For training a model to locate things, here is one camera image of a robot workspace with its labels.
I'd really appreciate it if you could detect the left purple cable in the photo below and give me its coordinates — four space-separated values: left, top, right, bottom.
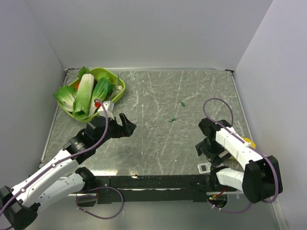
0 98 125 230

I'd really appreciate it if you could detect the purple cable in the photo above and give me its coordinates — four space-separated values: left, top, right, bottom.
0 98 125 230
202 97 283 213

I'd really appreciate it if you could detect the long white green cabbage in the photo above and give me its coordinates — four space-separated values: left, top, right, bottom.
72 73 94 120

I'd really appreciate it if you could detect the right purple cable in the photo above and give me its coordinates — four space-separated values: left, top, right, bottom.
202 97 283 213

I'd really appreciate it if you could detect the yellow napa cabbage toy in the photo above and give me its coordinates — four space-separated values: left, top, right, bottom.
227 137 257 166

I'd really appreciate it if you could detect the green bok choy right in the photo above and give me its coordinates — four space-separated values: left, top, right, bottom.
88 78 115 117

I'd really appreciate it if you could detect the green plastic basket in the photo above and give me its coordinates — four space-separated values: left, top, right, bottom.
59 67 126 123

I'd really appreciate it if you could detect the beige remote control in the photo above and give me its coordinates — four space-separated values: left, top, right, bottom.
197 162 212 174

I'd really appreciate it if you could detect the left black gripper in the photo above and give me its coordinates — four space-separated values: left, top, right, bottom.
94 113 136 148

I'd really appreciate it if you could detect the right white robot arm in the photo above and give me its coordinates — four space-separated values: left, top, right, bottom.
195 118 283 204

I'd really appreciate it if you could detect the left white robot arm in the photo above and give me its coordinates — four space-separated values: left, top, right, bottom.
0 113 137 230

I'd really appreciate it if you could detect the aluminium rail frame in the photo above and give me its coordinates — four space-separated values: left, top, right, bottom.
31 69 284 230

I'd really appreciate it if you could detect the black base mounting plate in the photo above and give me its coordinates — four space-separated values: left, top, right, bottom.
81 174 235 204

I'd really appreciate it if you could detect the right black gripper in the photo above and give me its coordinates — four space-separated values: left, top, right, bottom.
196 138 232 170

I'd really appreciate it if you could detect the green lettuce leaf left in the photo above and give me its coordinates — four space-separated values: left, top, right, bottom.
53 85 77 113

